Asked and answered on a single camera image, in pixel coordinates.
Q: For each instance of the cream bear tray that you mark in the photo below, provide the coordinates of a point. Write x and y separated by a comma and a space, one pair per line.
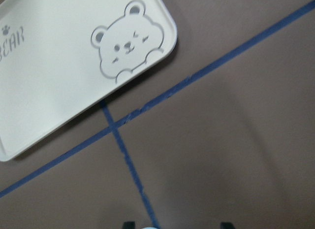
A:
59, 57

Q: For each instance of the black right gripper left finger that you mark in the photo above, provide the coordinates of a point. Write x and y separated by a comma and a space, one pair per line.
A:
129, 225

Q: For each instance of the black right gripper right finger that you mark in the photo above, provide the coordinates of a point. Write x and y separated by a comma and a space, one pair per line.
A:
226, 225

